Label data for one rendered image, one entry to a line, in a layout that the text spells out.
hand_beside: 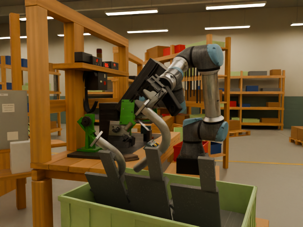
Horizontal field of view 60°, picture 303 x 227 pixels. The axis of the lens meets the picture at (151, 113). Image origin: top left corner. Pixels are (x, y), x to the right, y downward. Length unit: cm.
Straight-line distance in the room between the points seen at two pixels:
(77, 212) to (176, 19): 1070
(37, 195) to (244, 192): 128
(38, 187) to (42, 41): 92
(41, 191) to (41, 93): 62
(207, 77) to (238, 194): 61
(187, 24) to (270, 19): 314
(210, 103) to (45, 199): 120
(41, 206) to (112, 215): 106
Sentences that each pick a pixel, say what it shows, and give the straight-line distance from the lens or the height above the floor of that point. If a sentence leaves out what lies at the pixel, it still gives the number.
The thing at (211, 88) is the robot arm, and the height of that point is 134.
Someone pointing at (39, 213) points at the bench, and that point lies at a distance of 193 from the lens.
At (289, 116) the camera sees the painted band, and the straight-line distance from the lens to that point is 1143.
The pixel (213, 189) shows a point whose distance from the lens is 82.
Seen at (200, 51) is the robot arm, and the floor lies 153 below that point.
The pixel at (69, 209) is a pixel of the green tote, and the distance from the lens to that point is 99.
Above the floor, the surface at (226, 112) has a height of 100.
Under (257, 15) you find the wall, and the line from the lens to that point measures 1151.
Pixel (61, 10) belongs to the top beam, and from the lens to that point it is 203.
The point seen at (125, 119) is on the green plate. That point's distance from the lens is 214.
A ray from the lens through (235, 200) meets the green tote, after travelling 115.
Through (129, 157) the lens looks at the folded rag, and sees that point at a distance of 165.
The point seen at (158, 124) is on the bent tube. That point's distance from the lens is 84.
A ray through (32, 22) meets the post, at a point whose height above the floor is 175.
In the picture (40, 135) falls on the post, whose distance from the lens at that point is 178.
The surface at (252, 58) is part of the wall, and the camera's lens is 1116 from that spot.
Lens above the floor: 131
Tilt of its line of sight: 4 degrees down
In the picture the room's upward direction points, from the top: straight up
